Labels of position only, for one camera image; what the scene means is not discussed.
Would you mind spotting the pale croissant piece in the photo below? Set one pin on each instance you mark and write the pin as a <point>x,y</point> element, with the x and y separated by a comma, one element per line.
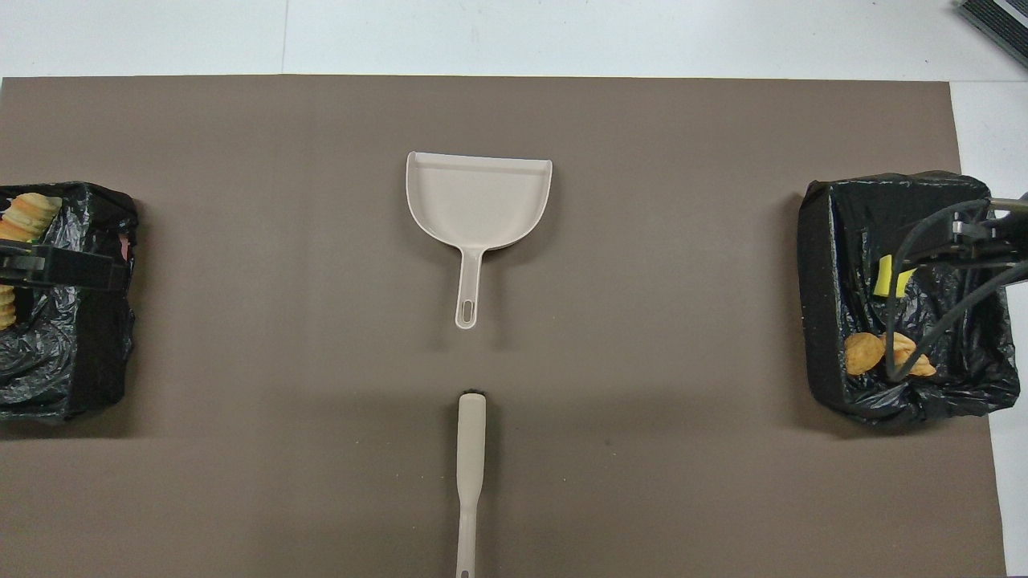
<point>903,347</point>

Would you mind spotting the brown table mat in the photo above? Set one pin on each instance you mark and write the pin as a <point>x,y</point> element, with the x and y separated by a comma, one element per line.
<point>241,160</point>

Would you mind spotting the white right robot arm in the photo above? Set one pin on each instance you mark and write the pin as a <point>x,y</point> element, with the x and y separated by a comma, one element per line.
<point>903,265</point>

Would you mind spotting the striped orange croissant piece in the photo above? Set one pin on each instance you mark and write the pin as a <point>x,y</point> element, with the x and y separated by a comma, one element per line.
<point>28,215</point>

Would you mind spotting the dark ribbed panel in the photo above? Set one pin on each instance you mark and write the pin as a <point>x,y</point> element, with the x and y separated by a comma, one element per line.
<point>1000,24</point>

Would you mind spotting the brown bread roll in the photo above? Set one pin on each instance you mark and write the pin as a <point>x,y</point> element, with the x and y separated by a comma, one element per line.
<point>863,355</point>

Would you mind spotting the beige brush black bristles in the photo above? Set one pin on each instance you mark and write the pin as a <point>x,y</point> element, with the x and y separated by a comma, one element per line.
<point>471,449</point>

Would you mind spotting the beige plastic dustpan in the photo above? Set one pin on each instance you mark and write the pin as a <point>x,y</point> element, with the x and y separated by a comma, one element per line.
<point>478,201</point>

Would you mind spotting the small yellow green sponge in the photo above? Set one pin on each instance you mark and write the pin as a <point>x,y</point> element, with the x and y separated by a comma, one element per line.
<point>883,277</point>

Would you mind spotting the black lined trash bin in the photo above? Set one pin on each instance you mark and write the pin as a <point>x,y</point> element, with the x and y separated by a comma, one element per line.
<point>80,353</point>
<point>964,361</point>

